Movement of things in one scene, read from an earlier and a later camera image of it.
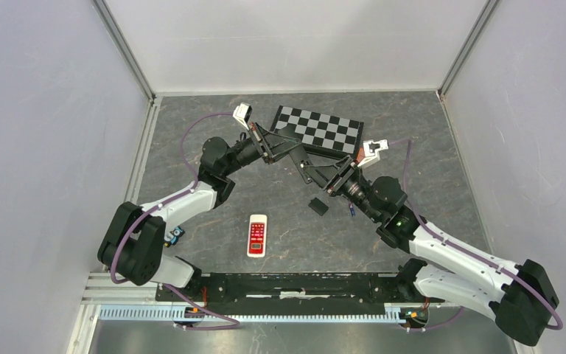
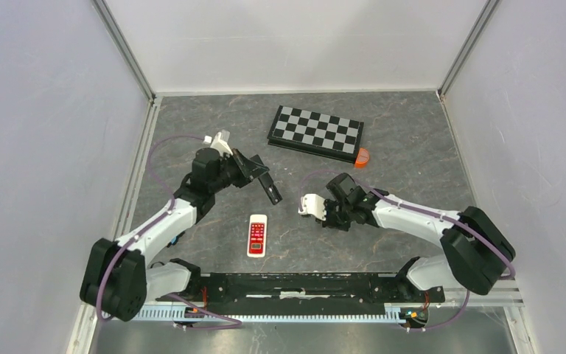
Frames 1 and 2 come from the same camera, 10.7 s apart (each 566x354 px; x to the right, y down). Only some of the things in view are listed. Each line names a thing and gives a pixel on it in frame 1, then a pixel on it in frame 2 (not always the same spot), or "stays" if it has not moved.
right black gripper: [325, 175] to [329, 222]
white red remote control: [257, 236] stays
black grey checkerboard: [322, 133] stays
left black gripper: [259, 136] to [245, 166]
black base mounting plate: [296, 290] stays
